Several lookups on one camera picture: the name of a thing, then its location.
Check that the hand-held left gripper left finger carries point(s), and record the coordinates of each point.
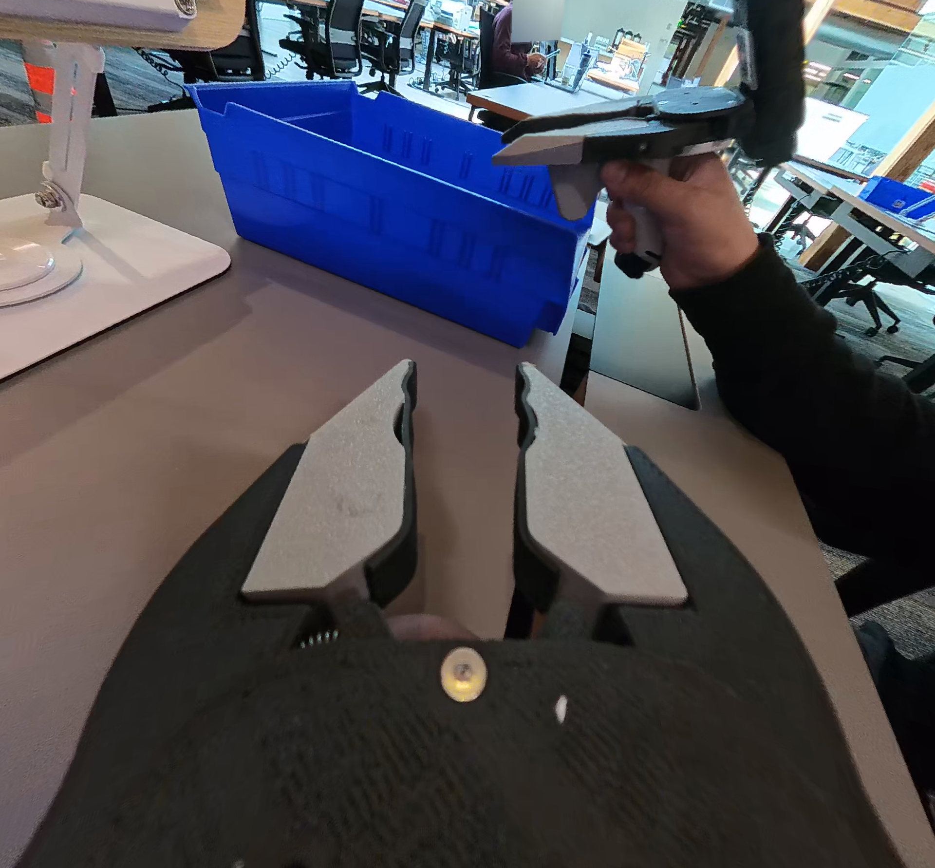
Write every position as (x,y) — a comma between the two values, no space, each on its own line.
(329,517)

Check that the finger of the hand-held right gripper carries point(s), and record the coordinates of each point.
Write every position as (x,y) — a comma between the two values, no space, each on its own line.
(577,124)
(540,152)

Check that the person's right hand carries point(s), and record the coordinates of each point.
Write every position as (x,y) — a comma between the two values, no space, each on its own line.
(701,225)

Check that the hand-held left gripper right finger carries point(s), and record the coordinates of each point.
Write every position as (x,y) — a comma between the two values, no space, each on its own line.
(595,517)

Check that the white document stand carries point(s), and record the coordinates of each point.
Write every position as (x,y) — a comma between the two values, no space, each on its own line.
(146,261)

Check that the blue plastic bin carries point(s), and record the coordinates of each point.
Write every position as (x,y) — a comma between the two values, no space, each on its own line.
(380,239)

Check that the small blue bin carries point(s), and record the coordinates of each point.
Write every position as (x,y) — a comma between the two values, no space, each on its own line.
(898,199)

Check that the person's right forearm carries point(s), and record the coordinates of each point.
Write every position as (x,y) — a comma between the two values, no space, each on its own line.
(803,386)

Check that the black office chair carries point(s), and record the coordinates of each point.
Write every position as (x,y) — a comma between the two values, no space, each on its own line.
(340,13)
(405,35)

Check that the long wooden desk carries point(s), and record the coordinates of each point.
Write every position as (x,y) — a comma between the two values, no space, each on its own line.
(862,225)

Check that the grey topped desk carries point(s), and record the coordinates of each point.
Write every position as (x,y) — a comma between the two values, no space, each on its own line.
(540,97)

